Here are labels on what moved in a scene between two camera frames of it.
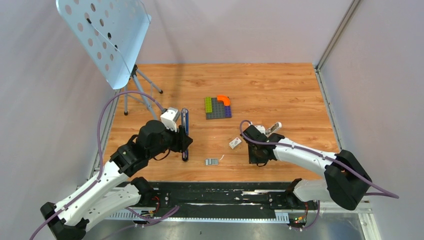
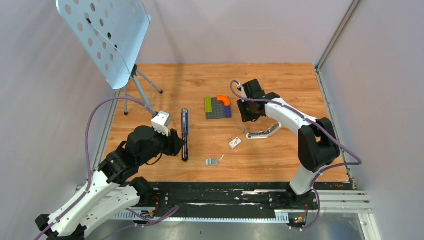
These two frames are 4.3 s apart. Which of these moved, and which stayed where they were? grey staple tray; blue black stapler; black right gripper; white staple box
Moved: black right gripper
Stayed: blue black stapler; white staple box; grey staple tray
